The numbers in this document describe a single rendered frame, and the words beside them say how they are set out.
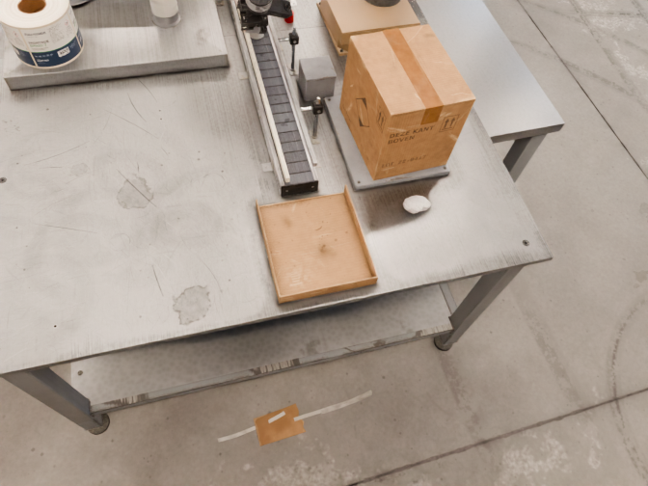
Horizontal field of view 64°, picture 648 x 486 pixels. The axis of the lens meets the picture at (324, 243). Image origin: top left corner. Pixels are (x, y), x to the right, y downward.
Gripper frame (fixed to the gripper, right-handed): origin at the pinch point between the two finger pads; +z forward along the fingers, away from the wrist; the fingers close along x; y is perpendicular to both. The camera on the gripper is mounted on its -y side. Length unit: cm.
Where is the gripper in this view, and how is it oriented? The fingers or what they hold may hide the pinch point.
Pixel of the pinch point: (259, 28)
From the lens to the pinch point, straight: 182.5
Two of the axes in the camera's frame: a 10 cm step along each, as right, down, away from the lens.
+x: 1.8, 9.8, 0.2
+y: -9.6, 1.8, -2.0
